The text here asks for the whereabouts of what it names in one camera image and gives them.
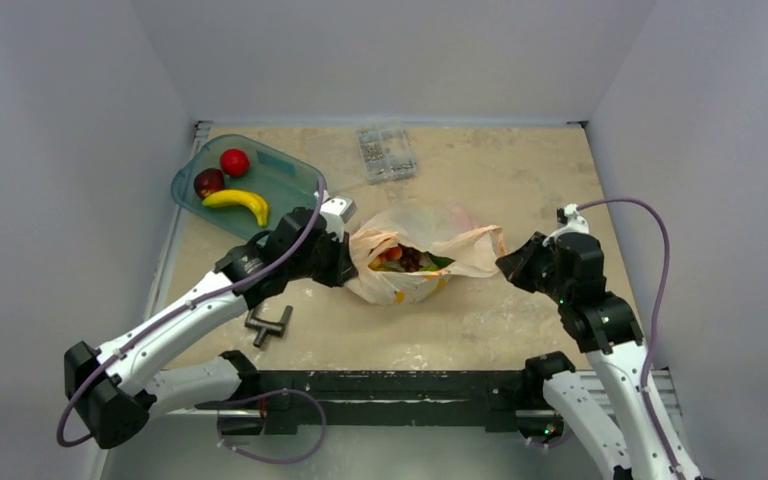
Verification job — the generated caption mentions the black metal clamp tool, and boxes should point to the black metal clamp tool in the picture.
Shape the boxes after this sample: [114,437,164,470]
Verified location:
[244,305,294,349]

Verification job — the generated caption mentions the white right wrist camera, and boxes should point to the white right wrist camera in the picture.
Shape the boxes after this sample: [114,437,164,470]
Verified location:
[549,203,590,238]

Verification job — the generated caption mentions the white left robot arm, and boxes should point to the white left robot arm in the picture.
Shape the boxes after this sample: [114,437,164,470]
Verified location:
[56,197,357,449]

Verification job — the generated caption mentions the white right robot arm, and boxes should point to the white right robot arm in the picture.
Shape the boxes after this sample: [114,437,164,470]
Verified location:
[496,232,703,479]

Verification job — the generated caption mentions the teal plastic tray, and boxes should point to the teal plastic tray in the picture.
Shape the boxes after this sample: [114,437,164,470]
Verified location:
[170,134,320,240]

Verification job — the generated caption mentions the yellow fake banana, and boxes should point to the yellow fake banana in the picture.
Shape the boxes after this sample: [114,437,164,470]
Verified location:
[202,189,270,228]

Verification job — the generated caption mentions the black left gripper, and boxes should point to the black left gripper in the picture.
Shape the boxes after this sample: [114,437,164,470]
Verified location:
[288,226,357,287]

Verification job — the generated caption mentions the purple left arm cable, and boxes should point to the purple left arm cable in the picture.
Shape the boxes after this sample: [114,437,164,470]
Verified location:
[55,173,330,449]

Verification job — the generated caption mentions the dark red fake apple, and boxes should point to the dark red fake apple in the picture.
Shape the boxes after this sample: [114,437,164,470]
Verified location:
[193,168,226,200]

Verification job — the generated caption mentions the translucent orange plastic bag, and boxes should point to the translucent orange plastic bag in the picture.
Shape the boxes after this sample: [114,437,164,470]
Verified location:
[345,202,506,305]

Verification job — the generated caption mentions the green fake custard apple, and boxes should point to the green fake custard apple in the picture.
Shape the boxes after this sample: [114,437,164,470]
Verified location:
[426,253,454,271]

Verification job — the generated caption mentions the orange fake fruit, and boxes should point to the orange fake fruit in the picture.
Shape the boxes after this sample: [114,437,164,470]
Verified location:
[368,255,387,271]

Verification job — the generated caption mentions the dark purple fake grapes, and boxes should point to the dark purple fake grapes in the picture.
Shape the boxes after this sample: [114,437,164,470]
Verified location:
[398,246,429,273]

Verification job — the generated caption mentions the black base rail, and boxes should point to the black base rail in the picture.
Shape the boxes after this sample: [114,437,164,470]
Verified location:
[196,370,568,441]

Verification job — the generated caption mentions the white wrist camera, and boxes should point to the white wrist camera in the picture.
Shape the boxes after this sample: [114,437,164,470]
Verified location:
[319,196,357,241]
[549,203,590,238]

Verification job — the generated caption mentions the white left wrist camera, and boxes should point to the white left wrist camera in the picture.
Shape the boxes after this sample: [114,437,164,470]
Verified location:
[319,196,357,241]

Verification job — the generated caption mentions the clear screw organizer box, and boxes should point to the clear screw organizer box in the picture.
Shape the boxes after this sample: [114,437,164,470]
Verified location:
[354,120,418,184]

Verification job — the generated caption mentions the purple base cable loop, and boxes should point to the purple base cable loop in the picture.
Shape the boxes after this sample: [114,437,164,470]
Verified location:
[214,382,330,465]

